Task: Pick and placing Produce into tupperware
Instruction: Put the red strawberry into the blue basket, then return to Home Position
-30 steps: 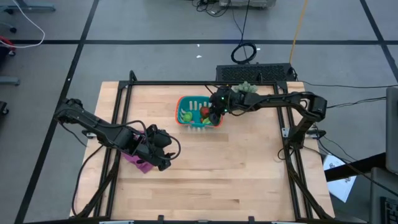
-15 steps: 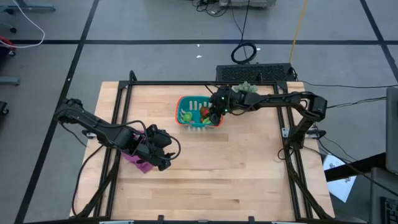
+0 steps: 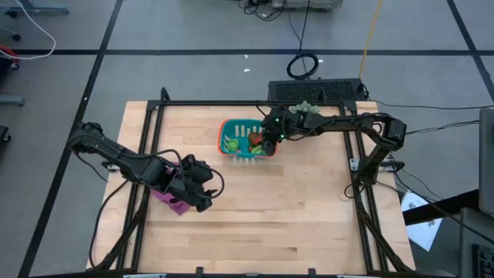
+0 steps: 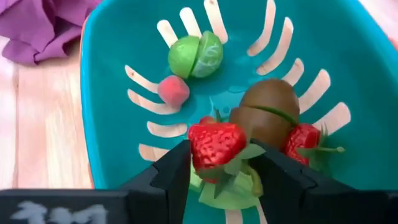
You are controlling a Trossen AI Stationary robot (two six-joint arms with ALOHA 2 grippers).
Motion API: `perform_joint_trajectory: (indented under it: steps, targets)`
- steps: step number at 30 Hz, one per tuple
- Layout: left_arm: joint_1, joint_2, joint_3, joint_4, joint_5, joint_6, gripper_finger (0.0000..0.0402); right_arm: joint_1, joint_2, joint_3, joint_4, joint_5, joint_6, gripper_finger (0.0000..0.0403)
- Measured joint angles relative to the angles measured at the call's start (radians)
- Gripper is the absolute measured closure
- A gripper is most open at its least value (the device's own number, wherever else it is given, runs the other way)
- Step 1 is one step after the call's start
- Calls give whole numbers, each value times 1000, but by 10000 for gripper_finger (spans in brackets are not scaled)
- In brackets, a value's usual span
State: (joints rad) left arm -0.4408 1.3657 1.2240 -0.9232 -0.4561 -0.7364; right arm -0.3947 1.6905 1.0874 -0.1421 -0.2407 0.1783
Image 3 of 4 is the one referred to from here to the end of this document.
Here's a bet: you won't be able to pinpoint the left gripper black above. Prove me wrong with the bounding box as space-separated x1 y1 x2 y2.
165 153 220 214

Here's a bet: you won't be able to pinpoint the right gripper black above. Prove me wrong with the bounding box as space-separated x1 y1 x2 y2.
262 122 286 157

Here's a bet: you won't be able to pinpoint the teal basket with orange rim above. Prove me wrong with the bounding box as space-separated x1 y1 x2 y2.
217 118 279 161

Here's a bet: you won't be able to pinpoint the purple cloth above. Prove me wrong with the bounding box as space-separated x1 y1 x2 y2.
152 161 192 216

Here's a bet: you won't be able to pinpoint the green plant in patterned pot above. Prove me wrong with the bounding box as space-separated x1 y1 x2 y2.
288 100 322 115

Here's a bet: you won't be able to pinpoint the black perforated computer case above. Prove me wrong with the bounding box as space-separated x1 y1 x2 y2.
267 78 367 103

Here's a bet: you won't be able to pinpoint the grey device box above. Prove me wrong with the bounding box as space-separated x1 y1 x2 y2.
272 0 343 10

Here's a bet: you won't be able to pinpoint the white paper sheet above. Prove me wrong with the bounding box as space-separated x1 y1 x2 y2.
401 188 444 252

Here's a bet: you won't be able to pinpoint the dark desk edge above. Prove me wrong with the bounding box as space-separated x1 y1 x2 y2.
403 188 479 227

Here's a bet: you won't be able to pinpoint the grey cabinet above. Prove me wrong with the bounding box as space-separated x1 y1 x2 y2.
477 107 494 217

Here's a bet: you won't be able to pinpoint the grey furniture foot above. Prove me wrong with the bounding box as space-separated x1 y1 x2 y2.
0 94 26 107

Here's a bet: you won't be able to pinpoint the red object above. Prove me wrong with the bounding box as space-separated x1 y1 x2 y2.
0 44 19 65

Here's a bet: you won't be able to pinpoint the grey chair base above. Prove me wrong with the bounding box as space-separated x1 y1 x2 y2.
0 0 70 17

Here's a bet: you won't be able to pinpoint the black aluminium table frame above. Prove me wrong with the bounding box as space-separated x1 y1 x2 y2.
90 86 416 276

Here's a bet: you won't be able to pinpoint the coiled black cable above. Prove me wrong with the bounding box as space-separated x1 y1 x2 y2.
286 52 320 81

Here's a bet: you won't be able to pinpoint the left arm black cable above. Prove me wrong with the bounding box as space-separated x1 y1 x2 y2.
87 178 130 270

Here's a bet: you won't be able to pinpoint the thin black hanging cable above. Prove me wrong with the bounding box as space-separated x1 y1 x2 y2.
299 0 311 55

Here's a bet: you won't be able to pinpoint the tangled black cables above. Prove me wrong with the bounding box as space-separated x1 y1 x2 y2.
237 0 289 22

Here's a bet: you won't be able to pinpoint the yellow hanging cable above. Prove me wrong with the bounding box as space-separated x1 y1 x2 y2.
358 0 384 80

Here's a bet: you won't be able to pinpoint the black floor cable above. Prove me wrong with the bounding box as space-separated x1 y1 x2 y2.
366 98 494 111
404 120 480 136

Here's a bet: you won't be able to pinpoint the white floor cable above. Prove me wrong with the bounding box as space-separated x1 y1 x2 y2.
0 0 57 61

